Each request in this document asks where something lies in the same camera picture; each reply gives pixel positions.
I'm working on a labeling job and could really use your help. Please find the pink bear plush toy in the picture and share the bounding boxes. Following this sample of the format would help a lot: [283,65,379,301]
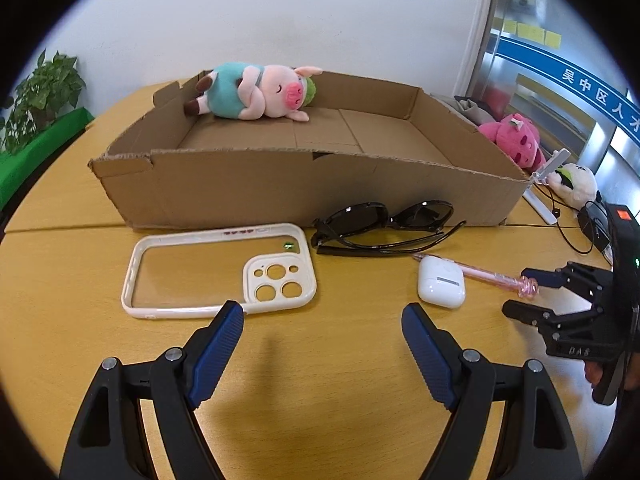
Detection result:
[477,113,548,171]

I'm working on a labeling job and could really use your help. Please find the brown cardboard box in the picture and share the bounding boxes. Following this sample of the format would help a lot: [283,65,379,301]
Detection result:
[88,69,532,233]

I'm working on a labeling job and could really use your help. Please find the white earbuds case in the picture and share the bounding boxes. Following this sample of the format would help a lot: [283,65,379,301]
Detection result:
[417,256,467,309]

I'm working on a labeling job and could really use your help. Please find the green cloth table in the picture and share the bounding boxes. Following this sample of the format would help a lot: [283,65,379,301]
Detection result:
[0,107,96,211]

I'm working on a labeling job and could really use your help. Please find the cream phone case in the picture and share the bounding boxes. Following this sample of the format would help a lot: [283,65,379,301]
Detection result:
[121,222,317,321]

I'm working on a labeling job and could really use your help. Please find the small potted plant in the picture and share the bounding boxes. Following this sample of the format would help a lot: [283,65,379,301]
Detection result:
[0,95,36,156]

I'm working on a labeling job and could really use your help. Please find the white plush toy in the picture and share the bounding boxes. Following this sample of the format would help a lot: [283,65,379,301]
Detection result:
[547,162,601,209]

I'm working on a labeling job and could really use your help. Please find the large potted plant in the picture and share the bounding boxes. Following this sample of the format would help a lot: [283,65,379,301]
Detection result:
[15,50,87,131]

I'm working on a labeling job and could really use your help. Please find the blue glass banner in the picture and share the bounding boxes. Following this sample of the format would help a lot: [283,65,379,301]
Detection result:
[495,35,640,146]

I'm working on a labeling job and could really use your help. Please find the grey cloth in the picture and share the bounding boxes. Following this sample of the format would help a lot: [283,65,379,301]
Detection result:
[452,94,496,128]

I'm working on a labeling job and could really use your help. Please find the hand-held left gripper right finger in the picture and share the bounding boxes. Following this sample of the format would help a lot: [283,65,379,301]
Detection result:
[401,302,586,480]

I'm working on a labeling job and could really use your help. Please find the black cable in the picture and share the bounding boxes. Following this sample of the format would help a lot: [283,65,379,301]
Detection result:
[532,180,613,256]

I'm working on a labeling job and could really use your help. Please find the pink pen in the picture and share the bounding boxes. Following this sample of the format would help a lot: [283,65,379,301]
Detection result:
[412,254,540,301]

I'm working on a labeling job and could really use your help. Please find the white phone stand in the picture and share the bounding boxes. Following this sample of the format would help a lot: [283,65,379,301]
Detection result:
[522,149,571,225]

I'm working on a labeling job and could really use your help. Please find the metal door frame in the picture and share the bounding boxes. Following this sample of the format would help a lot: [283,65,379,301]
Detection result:
[455,0,513,106]

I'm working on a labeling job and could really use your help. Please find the black sunglasses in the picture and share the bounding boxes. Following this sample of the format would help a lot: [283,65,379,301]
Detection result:
[311,201,467,257]

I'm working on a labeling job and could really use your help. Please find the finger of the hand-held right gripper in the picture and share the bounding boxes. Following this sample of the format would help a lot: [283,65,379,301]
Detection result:
[522,261,613,311]
[502,299,601,336]

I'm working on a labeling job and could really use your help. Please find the pink pig plush toy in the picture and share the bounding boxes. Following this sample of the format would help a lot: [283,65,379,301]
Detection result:
[182,62,323,123]

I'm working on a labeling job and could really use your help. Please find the person's right hand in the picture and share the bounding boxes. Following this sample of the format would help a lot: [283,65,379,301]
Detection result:
[583,359,605,387]

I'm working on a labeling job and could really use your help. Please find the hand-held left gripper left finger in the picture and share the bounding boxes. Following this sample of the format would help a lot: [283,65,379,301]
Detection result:
[59,300,246,480]

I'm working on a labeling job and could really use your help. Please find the black device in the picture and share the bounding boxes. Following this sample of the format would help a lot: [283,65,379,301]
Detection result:
[577,200,613,253]

